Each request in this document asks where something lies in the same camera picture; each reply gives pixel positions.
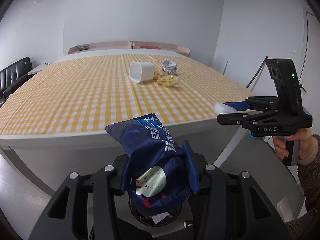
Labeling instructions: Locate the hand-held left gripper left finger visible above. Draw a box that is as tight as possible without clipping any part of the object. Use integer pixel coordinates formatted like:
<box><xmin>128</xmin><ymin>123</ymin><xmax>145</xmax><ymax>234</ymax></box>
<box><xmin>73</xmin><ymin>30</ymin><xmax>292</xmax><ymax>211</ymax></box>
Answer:
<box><xmin>27</xmin><ymin>155</ymin><xmax>133</xmax><ymax>240</ymax></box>

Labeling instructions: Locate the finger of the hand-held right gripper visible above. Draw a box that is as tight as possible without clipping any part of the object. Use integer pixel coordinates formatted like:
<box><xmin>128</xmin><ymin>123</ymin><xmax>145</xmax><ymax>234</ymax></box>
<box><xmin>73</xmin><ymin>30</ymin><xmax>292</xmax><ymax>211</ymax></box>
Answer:
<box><xmin>216</xmin><ymin>109</ymin><xmax>279</xmax><ymax>131</ymax></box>
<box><xmin>222</xmin><ymin>96</ymin><xmax>279</xmax><ymax>112</ymax></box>

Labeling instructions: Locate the white tissue ball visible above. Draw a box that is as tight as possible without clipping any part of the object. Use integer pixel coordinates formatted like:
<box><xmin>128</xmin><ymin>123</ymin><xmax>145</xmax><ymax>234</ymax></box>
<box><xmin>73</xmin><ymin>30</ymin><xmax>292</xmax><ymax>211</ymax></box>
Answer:
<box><xmin>213</xmin><ymin>102</ymin><xmax>239</xmax><ymax>115</ymax></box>

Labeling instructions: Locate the person's right hand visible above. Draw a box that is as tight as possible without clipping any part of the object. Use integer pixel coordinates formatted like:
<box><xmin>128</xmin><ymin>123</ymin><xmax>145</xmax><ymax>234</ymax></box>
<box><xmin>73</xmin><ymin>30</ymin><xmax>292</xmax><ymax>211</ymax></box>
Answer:
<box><xmin>272</xmin><ymin>128</ymin><xmax>314</xmax><ymax>161</ymax></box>

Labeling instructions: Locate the long thin mop handle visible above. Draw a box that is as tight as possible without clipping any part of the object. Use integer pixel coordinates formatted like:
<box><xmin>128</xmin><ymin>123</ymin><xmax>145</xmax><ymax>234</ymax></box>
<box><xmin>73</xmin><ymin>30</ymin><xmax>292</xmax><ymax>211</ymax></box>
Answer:
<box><xmin>246</xmin><ymin>56</ymin><xmax>268</xmax><ymax>89</ymax></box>

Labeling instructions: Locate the white low table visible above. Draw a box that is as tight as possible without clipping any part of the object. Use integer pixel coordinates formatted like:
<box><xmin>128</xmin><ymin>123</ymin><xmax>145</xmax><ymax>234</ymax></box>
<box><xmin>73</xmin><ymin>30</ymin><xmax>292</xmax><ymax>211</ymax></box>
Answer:
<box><xmin>27</xmin><ymin>64</ymin><xmax>50</xmax><ymax>75</ymax></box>

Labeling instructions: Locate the yellow checked tablecloth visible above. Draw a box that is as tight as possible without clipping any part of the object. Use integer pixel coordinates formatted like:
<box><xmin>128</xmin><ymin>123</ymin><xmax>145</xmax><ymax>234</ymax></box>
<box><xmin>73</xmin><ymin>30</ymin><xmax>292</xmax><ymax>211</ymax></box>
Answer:
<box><xmin>0</xmin><ymin>53</ymin><xmax>257</xmax><ymax>135</ymax></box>

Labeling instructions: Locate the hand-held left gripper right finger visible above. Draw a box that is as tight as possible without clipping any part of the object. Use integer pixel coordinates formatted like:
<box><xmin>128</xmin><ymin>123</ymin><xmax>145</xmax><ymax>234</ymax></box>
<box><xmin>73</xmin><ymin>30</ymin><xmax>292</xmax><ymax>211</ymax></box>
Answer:
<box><xmin>182</xmin><ymin>140</ymin><xmax>292</xmax><ymax>240</ymax></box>

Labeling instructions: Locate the light wooden cabinet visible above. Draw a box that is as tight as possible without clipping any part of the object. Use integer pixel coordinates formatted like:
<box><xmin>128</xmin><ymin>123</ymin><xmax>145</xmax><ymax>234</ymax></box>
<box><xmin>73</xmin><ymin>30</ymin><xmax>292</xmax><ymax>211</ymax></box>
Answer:
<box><xmin>68</xmin><ymin>41</ymin><xmax>133</xmax><ymax>55</ymax></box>
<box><xmin>132</xmin><ymin>41</ymin><xmax>192</xmax><ymax>58</ymax></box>

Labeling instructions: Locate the crumpled paper ball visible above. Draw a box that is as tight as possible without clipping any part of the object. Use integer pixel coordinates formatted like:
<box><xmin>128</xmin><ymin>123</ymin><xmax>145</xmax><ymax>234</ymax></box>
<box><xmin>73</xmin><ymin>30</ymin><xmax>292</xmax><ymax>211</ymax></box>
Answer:
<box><xmin>161</xmin><ymin>59</ymin><xmax>178</xmax><ymax>75</ymax></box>

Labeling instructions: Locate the person's right forearm brown sleeve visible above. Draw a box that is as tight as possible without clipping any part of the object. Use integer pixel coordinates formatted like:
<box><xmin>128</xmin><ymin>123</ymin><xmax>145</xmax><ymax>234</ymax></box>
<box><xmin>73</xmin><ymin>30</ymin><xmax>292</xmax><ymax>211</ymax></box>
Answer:
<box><xmin>285</xmin><ymin>133</ymin><xmax>320</xmax><ymax>240</ymax></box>

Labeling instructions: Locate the white square cup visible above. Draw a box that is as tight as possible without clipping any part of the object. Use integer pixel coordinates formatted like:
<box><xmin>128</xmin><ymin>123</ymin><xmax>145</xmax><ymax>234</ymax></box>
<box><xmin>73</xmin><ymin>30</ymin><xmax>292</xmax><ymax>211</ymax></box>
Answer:
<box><xmin>129</xmin><ymin>61</ymin><xmax>157</xmax><ymax>83</ymax></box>

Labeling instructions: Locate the black leather sofa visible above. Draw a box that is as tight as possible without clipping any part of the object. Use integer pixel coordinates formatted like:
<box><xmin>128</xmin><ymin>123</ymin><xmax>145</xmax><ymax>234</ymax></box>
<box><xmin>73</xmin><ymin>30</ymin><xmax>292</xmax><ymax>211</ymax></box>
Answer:
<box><xmin>0</xmin><ymin>57</ymin><xmax>33</xmax><ymax>107</ymax></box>

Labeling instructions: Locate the blue snack packet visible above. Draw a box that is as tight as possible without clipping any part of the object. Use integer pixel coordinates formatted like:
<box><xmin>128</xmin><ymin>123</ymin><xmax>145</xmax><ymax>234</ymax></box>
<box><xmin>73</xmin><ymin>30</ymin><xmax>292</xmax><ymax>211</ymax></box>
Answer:
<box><xmin>104</xmin><ymin>113</ymin><xmax>200</xmax><ymax>217</ymax></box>

